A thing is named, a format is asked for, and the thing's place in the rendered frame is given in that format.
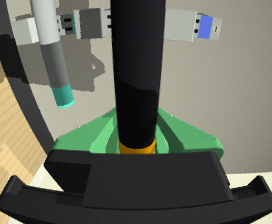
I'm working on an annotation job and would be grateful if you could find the black bar with yellow end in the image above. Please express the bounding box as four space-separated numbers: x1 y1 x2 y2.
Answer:
110 0 166 154

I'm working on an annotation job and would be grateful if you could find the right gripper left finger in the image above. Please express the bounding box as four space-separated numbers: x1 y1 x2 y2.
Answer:
50 107 119 153

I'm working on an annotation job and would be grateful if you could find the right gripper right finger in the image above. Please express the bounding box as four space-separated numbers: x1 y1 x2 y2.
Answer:
155 107 224 160

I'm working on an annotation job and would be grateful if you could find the grey metal bar with teal ends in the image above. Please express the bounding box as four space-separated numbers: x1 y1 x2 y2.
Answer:
31 0 74 108

